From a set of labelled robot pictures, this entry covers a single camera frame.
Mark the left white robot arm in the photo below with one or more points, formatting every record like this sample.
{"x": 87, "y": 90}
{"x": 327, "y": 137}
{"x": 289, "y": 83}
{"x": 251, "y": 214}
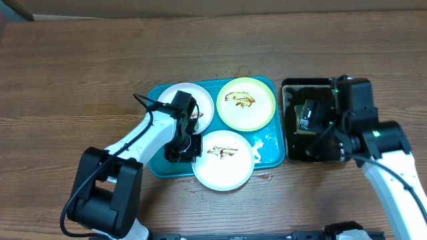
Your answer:
{"x": 104, "y": 200}

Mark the yellow sponge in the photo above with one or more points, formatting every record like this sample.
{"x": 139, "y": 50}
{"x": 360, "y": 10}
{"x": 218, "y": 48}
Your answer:
{"x": 299, "y": 130}

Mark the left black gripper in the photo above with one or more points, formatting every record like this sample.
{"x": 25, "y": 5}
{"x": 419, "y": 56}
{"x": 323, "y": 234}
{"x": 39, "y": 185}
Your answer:
{"x": 196, "y": 151}

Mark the yellow-green plate with sauce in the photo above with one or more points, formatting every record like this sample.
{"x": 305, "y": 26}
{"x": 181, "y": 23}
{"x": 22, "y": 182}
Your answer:
{"x": 246, "y": 104}

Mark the black wash tray with water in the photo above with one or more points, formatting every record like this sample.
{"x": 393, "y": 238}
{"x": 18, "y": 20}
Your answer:
{"x": 319, "y": 148}

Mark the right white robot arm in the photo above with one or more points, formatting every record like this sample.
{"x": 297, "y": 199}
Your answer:
{"x": 383, "y": 152}

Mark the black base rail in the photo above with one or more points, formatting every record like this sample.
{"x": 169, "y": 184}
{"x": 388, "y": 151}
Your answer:
{"x": 341, "y": 230}

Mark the white plate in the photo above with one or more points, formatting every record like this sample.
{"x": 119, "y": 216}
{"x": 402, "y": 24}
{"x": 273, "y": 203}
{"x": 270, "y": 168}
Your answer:
{"x": 202, "y": 97}
{"x": 226, "y": 161}

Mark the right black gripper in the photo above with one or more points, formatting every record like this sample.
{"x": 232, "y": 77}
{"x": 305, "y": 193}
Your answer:
{"x": 317, "y": 115}

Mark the teal plastic serving tray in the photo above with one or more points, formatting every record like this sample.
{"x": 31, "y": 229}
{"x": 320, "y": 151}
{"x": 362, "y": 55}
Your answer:
{"x": 267, "y": 142}

